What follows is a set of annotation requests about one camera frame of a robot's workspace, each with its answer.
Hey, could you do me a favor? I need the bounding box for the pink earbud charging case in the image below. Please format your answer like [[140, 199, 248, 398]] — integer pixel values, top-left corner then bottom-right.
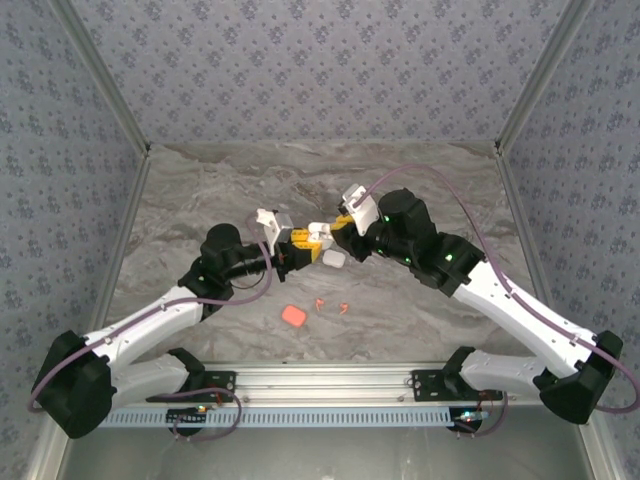
[[281, 305, 308, 330]]

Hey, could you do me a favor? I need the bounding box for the small black controller board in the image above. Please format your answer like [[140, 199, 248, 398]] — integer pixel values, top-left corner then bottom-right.
[[452, 407, 489, 432], [167, 407, 209, 427]]

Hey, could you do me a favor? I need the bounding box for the grey metal shelf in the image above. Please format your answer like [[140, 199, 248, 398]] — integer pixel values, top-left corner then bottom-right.
[[24, 399, 616, 480]]

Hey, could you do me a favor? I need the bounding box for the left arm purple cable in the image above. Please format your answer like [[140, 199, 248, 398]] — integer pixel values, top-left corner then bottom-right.
[[27, 214, 276, 414]]

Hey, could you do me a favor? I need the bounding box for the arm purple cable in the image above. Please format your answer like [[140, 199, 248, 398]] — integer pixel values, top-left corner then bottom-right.
[[27, 214, 276, 414], [352, 163, 640, 414]]

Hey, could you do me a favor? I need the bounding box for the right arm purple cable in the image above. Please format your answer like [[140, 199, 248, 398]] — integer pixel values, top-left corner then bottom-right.
[[352, 163, 640, 414]]

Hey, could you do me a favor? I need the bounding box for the aluminium table side rail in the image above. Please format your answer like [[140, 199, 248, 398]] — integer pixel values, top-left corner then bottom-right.
[[22, 147, 154, 480], [494, 147, 619, 480]]

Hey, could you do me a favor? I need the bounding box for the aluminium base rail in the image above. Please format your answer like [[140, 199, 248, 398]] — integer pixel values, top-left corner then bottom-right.
[[99, 360, 526, 407]]

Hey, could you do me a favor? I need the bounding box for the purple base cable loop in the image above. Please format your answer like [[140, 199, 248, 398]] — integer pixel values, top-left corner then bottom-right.
[[457, 392, 510, 439], [164, 385, 243, 442]]

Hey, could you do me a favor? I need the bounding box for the pale blue slotted cable duct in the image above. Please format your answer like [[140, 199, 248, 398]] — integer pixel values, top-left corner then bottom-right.
[[97, 405, 459, 429]]

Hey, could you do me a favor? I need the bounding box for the aluminium corner post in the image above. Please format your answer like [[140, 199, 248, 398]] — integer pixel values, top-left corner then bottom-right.
[[493, 0, 599, 156], [49, 0, 154, 156]]

